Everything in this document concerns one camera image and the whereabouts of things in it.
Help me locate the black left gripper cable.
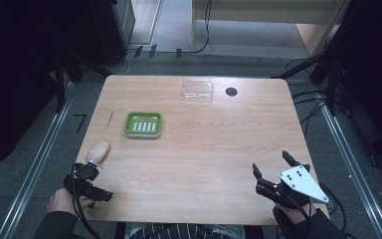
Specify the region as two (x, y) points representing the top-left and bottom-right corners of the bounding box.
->
(70, 162), (103, 239)

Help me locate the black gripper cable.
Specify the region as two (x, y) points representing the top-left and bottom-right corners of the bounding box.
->
(70, 162), (103, 239)
(317, 181), (348, 233)

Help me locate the bundle of black floor cables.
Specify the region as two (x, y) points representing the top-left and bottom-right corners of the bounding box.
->
(285, 58), (337, 138)

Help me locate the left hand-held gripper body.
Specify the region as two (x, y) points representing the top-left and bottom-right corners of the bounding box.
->
(63, 161), (114, 202)

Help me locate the green soap dish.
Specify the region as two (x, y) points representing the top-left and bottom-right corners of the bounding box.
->
(122, 112), (164, 139)

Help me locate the person's right hand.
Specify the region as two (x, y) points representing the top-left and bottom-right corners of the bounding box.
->
(273, 201), (316, 224)

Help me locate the dark cabinet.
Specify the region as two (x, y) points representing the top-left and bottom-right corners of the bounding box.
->
(89, 0), (137, 67)

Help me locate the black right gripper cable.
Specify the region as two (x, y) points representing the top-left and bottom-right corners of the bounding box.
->
(317, 181), (348, 233)

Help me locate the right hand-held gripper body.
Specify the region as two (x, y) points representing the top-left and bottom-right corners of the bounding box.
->
(255, 163), (330, 209)

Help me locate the clear plastic tray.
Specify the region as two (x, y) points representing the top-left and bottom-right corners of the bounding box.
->
(181, 80), (215, 104)

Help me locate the metal floor rail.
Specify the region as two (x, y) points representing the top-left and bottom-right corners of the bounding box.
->
(0, 83), (75, 239)
(316, 91), (382, 239)

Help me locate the person's striped clothing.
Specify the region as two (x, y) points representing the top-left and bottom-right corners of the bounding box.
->
(134, 222), (247, 239)

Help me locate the person's left hand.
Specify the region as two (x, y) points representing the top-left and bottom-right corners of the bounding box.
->
(48, 187), (96, 217)

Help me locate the black hanging cable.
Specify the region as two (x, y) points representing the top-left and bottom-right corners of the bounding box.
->
(175, 0), (214, 60)

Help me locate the light wooden furniture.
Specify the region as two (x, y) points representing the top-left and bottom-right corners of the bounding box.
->
(191, 0), (350, 57)

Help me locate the beige oval soap bar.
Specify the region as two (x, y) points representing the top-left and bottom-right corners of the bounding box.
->
(86, 139), (111, 164)

